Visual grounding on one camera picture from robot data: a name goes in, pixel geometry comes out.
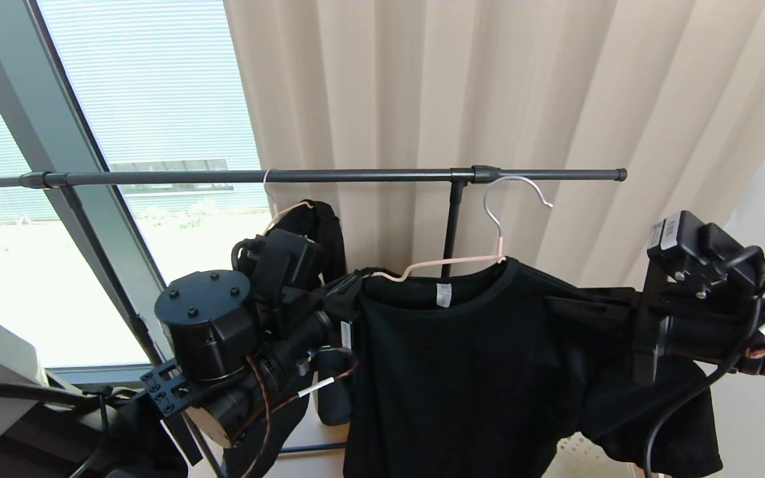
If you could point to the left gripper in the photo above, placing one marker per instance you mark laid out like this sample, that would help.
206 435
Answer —
303 342

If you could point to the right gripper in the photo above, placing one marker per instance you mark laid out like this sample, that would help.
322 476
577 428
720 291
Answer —
708 332

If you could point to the black shorts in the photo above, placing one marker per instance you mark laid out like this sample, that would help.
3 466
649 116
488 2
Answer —
326 226

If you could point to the pink clothes hanger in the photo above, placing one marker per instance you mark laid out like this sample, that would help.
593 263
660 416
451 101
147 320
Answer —
455 259
283 211

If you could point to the black garment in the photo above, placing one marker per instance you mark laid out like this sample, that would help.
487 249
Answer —
475 385

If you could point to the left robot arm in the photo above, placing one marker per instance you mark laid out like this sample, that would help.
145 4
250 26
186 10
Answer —
203 318

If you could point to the white laundry basket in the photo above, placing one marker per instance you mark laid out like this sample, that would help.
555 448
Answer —
588 458

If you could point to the black clothes rack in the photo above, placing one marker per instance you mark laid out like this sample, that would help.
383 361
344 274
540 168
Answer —
356 174

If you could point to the beige curtain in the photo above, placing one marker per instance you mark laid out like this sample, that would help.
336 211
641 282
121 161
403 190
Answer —
489 79

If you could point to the window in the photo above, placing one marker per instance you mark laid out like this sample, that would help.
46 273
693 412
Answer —
157 79

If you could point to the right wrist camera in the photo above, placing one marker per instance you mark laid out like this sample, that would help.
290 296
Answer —
694 245

